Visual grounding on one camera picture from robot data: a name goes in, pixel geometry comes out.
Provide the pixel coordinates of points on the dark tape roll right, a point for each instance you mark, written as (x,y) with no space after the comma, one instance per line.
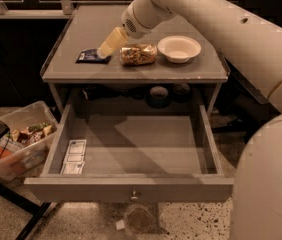
(181,92)

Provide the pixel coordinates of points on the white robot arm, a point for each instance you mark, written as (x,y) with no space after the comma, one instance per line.
(254,46)

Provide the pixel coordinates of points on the dark tape roll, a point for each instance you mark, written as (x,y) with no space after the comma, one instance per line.
(181,92)
(158,97)

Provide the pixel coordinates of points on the blue snack bag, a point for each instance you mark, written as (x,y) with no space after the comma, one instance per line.
(94,56)

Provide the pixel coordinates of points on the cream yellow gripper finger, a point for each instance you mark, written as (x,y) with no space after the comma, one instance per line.
(115,40)

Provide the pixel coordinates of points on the clear plastic bin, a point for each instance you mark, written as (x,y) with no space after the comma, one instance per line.
(16,159)

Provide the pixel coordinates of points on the snack items in bin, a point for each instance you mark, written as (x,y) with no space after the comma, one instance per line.
(31,134)

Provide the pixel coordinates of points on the round metal drawer knob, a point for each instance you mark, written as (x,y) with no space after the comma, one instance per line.
(134,196)

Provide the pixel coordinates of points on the clear round lid on floor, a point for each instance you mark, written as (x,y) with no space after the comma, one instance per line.
(136,219)

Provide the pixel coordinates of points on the open grey top drawer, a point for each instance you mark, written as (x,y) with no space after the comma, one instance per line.
(166,156)

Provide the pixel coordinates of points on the grey cabinet with glass top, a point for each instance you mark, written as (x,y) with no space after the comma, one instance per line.
(91,24)

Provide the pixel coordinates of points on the dark tape roll left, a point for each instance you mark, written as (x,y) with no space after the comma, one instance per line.
(158,97)

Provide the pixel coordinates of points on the black office chair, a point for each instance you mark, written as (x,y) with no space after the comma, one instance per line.
(250,107)

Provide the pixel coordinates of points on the white bowl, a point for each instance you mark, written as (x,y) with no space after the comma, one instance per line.
(179,49)

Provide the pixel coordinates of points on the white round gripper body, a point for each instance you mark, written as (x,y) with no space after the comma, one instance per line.
(131,21)

